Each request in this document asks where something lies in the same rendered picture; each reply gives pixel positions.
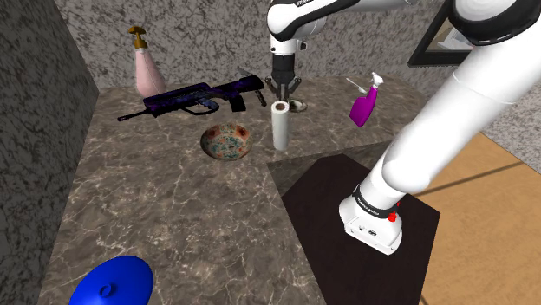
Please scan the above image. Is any magenta spray bottle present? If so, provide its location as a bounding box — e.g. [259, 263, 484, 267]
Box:
[346, 71, 385, 127]

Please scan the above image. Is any blue round lid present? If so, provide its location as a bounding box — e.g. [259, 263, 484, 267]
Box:
[68, 255, 154, 305]

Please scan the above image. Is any dark robot stand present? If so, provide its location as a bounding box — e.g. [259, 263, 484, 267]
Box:
[280, 153, 441, 305]

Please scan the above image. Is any black framed wall picture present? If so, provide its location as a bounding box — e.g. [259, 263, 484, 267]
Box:
[407, 1, 475, 68]

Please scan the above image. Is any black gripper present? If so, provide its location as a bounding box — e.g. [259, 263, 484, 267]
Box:
[264, 54, 303, 101]

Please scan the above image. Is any white paper towel roll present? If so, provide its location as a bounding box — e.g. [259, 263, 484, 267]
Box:
[270, 100, 291, 152]

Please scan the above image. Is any purple black toy rifle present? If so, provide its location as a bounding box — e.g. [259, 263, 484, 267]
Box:
[116, 75, 269, 123]

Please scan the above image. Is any patterned ceramic bowl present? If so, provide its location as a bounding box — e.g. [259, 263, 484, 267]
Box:
[199, 122, 254, 162]

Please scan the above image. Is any pink soap dispenser bottle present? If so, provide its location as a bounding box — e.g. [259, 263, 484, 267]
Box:
[127, 25, 167, 99]

